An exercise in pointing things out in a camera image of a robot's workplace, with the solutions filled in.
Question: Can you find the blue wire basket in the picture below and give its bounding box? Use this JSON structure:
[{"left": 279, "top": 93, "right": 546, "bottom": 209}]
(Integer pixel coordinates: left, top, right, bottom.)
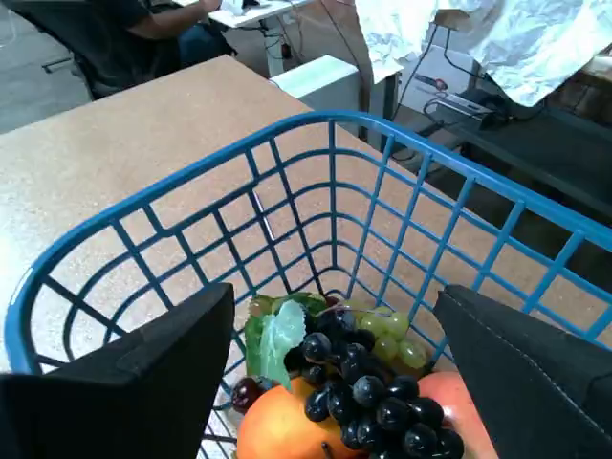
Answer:
[{"left": 4, "top": 110, "right": 612, "bottom": 459}]

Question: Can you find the white desk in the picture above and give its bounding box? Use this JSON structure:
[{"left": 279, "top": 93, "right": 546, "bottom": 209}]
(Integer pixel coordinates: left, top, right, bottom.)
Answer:
[{"left": 208, "top": 0, "right": 317, "bottom": 80}]

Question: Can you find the white crumpled sheet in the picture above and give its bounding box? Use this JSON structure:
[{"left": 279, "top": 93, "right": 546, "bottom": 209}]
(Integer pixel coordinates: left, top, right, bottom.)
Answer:
[{"left": 353, "top": 0, "right": 612, "bottom": 109}]

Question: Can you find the black office chair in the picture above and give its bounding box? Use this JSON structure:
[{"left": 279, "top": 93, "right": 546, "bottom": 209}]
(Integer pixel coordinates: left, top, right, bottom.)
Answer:
[{"left": 9, "top": 0, "right": 183, "bottom": 101}]

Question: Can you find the white cabinet box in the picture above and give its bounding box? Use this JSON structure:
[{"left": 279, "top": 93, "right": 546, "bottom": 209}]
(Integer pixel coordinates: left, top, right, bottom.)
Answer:
[{"left": 270, "top": 55, "right": 361, "bottom": 116}]

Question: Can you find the black toy grapes bunch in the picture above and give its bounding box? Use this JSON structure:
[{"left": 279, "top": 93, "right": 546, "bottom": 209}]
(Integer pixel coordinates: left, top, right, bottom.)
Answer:
[{"left": 244, "top": 294, "right": 466, "bottom": 459}]

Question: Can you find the person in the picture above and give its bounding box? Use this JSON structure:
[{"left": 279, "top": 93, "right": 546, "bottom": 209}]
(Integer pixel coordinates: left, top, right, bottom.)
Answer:
[{"left": 93, "top": 0, "right": 236, "bottom": 85}]

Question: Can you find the pink red toy fruit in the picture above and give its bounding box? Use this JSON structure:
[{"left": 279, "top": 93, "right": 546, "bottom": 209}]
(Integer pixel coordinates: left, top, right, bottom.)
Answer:
[{"left": 418, "top": 371, "right": 499, "bottom": 459}]

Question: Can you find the silver flat device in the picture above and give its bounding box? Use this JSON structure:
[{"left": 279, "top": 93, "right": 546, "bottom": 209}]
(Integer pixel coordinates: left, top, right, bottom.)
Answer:
[{"left": 437, "top": 90, "right": 496, "bottom": 121}]

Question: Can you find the orange toy fruit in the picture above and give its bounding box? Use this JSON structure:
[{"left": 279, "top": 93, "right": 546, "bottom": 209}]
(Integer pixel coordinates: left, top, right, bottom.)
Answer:
[{"left": 236, "top": 377, "right": 369, "bottom": 459}]

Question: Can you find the white printed cardboard box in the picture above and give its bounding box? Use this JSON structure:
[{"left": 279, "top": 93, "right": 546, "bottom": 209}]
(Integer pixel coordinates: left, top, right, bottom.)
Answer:
[{"left": 399, "top": 45, "right": 484, "bottom": 116}]

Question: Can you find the green toy grapes bunch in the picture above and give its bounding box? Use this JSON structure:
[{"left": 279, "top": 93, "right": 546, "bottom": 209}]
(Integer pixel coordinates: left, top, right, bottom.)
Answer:
[{"left": 341, "top": 298, "right": 429, "bottom": 370}]

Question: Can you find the dark red toy pomegranate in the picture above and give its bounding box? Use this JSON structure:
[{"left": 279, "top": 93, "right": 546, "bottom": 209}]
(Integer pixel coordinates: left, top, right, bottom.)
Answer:
[{"left": 230, "top": 376, "right": 265, "bottom": 415}]

